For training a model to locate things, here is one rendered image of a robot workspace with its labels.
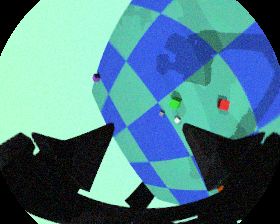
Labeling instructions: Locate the red block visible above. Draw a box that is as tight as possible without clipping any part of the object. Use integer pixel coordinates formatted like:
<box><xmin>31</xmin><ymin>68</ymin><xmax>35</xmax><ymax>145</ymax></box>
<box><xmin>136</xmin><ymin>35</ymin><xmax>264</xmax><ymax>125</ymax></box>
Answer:
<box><xmin>217</xmin><ymin>99</ymin><xmax>230</xmax><ymax>112</ymax></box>

